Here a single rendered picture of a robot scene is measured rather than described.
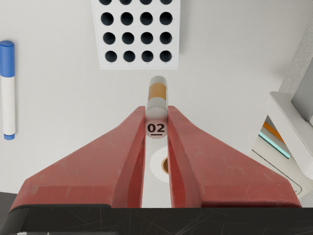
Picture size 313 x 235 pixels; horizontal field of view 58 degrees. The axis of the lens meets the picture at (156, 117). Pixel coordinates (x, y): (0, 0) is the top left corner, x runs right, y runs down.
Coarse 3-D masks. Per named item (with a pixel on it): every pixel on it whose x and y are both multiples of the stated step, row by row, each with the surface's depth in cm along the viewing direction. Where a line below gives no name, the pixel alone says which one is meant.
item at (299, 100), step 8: (312, 64) 25; (312, 72) 25; (304, 80) 26; (312, 80) 24; (304, 88) 25; (312, 88) 24; (296, 96) 26; (304, 96) 25; (312, 96) 24; (296, 104) 26; (304, 104) 25; (312, 104) 24; (304, 112) 25; (312, 112) 24; (312, 120) 24
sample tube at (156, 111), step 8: (152, 80) 16; (160, 80) 16; (152, 88) 15; (160, 88) 15; (152, 96) 14; (160, 96) 14; (152, 104) 14; (160, 104) 14; (152, 112) 13; (160, 112) 13; (152, 120) 12; (160, 120) 12; (152, 128) 13; (160, 128) 13; (152, 136) 13; (160, 136) 13
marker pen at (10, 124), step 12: (0, 48) 31; (12, 48) 32; (0, 60) 32; (12, 60) 33; (0, 72) 33; (12, 72) 33; (12, 84) 34; (12, 96) 35; (12, 108) 36; (12, 120) 37; (12, 132) 38
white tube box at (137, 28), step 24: (96, 0) 26; (120, 0) 27; (144, 0) 28; (168, 0) 28; (96, 24) 28; (120, 24) 28; (144, 24) 28; (168, 24) 28; (120, 48) 29; (144, 48) 29; (168, 48) 29
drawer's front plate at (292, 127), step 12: (276, 96) 28; (288, 96) 29; (276, 108) 27; (288, 108) 26; (276, 120) 26; (288, 120) 24; (300, 120) 25; (288, 132) 24; (300, 132) 23; (312, 132) 23; (288, 144) 24; (300, 144) 22; (312, 144) 22; (300, 156) 22; (312, 156) 20; (300, 168) 22; (312, 168) 20
